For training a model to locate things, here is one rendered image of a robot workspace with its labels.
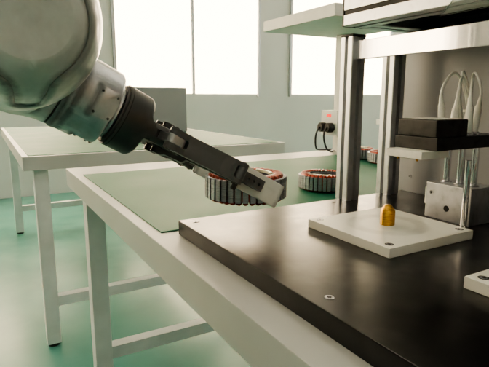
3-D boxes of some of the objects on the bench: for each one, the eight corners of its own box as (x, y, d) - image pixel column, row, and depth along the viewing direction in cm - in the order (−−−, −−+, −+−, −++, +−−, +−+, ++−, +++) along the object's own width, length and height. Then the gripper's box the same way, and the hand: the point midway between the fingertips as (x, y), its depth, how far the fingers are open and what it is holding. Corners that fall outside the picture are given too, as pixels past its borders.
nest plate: (388, 258, 52) (389, 248, 51) (307, 226, 65) (308, 218, 64) (472, 239, 59) (473, 229, 59) (384, 213, 72) (385, 206, 72)
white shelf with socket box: (330, 168, 133) (335, 1, 125) (262, 154, 165) (263, 21, 156) (412, 160, 150) (423, 13, 142) (337, 149, 182) (342, 28, 173)
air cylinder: (468, 227, 64) (471, 188, 63) (423, 215, 71) (426, 180, 70) (490, 222, 67) (493, 185, 66) (445, 211, 73) (447, 177, 72)
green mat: (161, 233, 69) (161, 231, 69) (83, 175, 121) (82, 174, 121) (520, 179, 115) (520, 178, 115) (351, 154, 167) (351, 154, 167)
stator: (303, 182, 109) (303, 167, 109) (351, 185, 106) (352, 169, 105) (293, 191, 99) (294, 174, 98) (346, 194, 95) (347, 177, 95)
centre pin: (387, 226, 60) (388, 207, 60) (376, 223, 62) (377, 204, 61) (397, 224, 61) (399, 204, 61) (386, 221, 63) (388, 202, 62)
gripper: (76, 134, 62) (207, 197, 74) (123, 151, 42) (292, 234, 54) (101, 85, 63) (227, 156, 74) (158, 79, 43) (319, 177, 54)
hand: (244, 183), depth 63 cm, fingers closed on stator, 11 cm apart
